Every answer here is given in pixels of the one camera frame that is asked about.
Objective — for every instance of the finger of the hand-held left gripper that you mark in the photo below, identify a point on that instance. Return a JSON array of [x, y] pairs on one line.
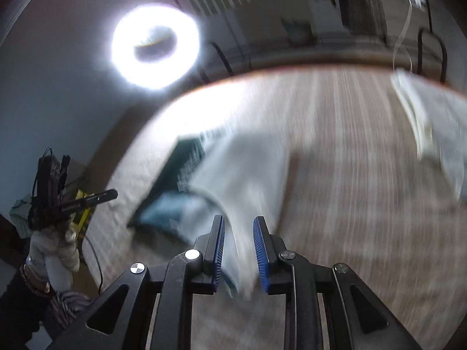
[[95, 199]]

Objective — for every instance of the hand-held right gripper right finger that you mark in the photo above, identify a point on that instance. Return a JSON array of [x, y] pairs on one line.
[[262, 255]]

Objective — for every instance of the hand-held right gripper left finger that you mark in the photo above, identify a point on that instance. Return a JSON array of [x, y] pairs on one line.
[[219, 251]]

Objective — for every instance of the green and white printed t-shirt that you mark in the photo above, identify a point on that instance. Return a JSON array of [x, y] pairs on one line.
[[237, 175]]

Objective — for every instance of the person's left forearm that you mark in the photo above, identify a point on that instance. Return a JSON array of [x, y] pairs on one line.
[[18, 310]]

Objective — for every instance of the person's left hand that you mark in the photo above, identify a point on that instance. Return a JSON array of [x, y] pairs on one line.
[[51, 248]]

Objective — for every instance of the person's striped clothing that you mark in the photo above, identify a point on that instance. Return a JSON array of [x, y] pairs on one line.
[[69, 306]]

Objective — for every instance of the white folded garment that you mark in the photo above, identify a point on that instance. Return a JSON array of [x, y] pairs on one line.
[[412, 105]]

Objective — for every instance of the translucent white cloth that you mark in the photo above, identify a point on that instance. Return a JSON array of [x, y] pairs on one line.
[[450, 135]]

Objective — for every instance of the dark plaid coat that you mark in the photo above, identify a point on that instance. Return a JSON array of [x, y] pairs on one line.
[[359, 3]]

